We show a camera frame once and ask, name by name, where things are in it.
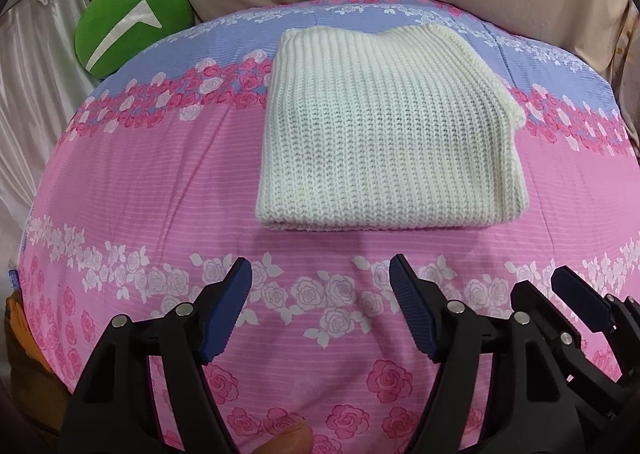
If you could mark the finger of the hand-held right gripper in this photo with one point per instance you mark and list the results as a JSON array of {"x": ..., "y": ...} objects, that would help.
[
  {"x": 555, "y": 324},
  {"x": 580, "y": 294}
]

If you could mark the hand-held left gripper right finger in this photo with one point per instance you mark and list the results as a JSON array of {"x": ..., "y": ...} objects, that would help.
[{"x": 415, "y": 309}]

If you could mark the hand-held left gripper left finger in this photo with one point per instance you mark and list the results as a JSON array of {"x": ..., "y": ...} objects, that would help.
[{"x": 225, "y": 314}]

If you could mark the white knit sweater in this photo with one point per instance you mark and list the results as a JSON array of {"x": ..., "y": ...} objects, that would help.
[{"x": 390, "y": 133}]

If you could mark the person's left hand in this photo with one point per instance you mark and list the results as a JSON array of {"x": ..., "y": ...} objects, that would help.
[{"x": 282, "y": 440}]

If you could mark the pink floral bedsheet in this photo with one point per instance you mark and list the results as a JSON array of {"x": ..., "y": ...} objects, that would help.
[{"x": 150, "y": 184}]

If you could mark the orange cloth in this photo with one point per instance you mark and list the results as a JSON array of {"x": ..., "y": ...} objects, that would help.
[{"x": 22, "y": 329}]

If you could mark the dark brown cloth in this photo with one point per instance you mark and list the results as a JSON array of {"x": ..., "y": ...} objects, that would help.
[{"x": 35, "y": 399}]

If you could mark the beige floral cloth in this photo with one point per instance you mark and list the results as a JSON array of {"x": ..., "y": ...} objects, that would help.
[{"x": 627, "y": 43}]

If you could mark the silver satin curtain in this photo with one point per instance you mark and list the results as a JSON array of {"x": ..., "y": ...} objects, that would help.
[{"x": 30, "y": 83}]

